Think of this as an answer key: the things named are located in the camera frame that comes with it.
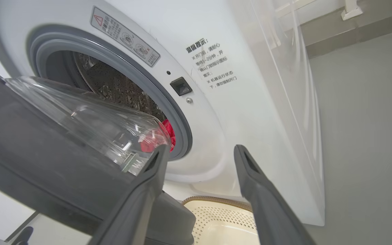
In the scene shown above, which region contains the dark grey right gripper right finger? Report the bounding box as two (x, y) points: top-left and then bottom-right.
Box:
(233, 144), (316, 245)

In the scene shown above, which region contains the black door latch socket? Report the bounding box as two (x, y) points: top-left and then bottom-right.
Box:
(170, 77), (193, 97)

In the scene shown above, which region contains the black text notice sticker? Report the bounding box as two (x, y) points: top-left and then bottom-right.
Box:
(186, 37), (238, 91)

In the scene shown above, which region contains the cream laundry basket brown rim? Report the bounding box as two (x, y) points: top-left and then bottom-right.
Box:
(182, 196), (261, 245)

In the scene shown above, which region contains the white front-load washing machine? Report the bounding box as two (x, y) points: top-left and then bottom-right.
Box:
(0, 0), (326, 227)

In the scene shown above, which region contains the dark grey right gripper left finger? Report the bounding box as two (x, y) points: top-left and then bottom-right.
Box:
(89, 144), (171, 245)

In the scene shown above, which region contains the dark grey glass washer door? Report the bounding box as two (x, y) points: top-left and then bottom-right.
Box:
(0, 56), (196, 245)

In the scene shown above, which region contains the white metal railing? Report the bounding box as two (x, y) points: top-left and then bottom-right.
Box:
(274, 0), (364, 21)

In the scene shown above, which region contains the red and white garment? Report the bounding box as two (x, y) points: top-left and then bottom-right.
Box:
(141, 119), (176, 153)

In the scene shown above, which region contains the grey warning label sticker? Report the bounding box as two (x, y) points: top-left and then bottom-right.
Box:
(91, 6), (161, 68)

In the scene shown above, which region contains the stainless steel washer drum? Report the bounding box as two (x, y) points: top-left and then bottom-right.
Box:
(73, 52), (168, 123)

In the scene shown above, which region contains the grey rubber door gasket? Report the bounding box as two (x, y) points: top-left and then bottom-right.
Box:
(29, 26), (193, 161)

